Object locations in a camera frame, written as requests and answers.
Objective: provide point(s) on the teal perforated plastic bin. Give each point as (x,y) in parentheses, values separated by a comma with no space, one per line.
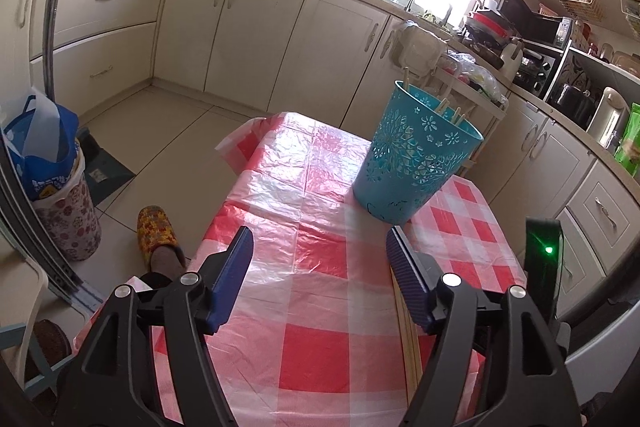
(413,153)

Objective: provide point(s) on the hanging white trash bin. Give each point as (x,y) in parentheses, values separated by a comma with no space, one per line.
(416,49)

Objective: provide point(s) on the white thermos jug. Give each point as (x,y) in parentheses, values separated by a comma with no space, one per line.
(609,122)

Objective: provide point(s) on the white rolling storage cart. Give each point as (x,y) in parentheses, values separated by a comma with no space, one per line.
(472,87)

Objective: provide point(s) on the floral waste bin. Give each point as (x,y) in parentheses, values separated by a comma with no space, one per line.
(69,216)

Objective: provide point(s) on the black toaster oven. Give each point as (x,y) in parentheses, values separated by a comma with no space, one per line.
(541,70)

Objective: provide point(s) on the blue shopping bag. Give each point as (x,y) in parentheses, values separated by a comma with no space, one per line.
(41,140)

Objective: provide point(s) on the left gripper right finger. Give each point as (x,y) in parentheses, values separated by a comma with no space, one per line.
(526,382)

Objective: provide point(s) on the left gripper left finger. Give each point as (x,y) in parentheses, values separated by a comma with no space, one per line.
(113,382)

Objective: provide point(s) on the red white checkered tablecloth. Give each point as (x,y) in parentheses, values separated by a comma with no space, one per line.
(314,336)

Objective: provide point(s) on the yellow floral slipper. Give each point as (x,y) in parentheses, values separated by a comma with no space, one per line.
(159,247)

